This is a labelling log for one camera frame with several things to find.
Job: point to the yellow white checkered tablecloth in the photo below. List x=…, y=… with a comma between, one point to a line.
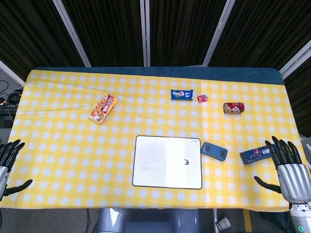
x=73, y=150

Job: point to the teal table cover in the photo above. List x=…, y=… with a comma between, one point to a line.
x=194, y=72

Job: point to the grey robot torso base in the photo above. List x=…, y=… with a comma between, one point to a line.
x=148, y=221

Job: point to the small red candy packet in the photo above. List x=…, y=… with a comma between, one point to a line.
x=201, y=98

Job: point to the yellow orange snack box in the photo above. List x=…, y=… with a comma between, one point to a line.
x=104, y=109

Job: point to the white board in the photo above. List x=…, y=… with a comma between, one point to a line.
x=160, y=162

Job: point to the dark blue-grey box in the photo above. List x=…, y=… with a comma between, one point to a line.
x=214, y=151

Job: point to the blue cookie packet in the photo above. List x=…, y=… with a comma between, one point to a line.
x=181, y=94

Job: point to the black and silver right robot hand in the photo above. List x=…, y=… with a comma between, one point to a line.
x=292, y=180

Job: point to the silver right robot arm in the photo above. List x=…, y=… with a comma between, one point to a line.
x=300, y=217

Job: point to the dark blue printed box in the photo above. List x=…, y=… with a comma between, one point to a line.
x=255, y=154

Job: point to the red cartoon drink can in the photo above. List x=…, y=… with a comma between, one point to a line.
x=234, y=107

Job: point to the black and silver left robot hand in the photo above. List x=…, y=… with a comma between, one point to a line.
x=4, y=153

